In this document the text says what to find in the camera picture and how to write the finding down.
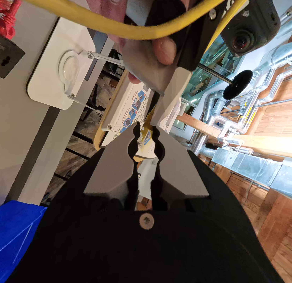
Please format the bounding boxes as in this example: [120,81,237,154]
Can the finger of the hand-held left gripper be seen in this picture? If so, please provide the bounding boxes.
[147,91,160,119]
[150,67,193,127]

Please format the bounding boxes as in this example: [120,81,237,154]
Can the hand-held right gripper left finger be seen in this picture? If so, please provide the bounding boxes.
[83,122,141,199]

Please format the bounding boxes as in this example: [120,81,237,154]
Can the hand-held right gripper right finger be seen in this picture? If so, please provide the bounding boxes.
[151,126,210,200]

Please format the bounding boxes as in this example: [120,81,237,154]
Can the yellow ethernet cable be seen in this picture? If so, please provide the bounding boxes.
[7,0,256,149]

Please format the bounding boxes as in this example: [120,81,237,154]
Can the blue plastic bin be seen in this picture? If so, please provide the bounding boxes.
[0,200,47,283]

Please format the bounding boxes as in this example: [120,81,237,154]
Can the black ethernet switch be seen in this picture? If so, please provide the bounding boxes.
[0,37,26,80]

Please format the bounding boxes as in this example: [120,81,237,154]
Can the red ethernet cable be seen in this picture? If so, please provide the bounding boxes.
[0,0,22,40]

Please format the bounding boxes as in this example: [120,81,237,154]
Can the person's left hand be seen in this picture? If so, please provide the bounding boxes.
[83,0,191,85]

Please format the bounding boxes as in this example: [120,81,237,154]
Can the printed instruction sheet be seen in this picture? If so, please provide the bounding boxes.
[101,82,182,161]

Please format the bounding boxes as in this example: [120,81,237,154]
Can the wooden display board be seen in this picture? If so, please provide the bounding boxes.
[94,70,160,162]

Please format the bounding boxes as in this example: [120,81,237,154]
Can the black pole stand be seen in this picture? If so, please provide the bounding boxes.
[198,64,254,100]

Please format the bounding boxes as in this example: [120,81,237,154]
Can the white board stand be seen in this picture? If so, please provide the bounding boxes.
[27,17,125,120]

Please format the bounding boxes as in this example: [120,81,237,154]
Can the silver ventilation duct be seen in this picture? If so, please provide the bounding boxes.
[194,42,292,197]

